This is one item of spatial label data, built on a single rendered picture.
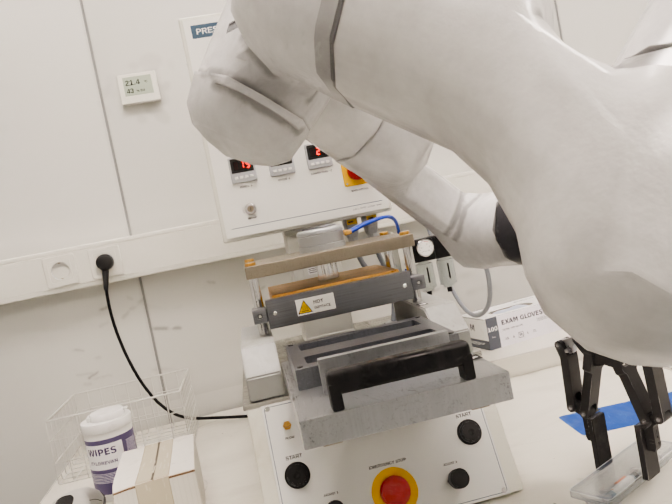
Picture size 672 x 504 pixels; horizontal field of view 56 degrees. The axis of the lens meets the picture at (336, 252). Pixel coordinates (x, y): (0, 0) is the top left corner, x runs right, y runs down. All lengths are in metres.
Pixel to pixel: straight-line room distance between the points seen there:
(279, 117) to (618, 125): 0.26
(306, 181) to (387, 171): 0.57
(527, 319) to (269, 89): 1.16
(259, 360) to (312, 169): 0.44
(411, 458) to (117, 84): 1.13
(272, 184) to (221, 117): 0.72
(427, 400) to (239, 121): 0.34
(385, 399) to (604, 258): 0.41
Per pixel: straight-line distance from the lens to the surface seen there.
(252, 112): 0.48
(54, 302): 1.64
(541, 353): 1.46
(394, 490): 0.89
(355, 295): 0.99
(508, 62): 0.33
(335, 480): 0.89
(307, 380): 0.75
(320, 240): 1.04
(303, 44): 0.39
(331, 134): 0.62
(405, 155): 0.64
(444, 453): 0.91
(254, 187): 1.20
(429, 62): 0.35
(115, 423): 1.21
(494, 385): 0.68
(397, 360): 0.65
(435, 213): 0.79
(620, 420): 1.15
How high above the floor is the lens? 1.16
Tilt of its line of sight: 3 degrees down
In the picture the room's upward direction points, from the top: 11 degrees counter-clockwise
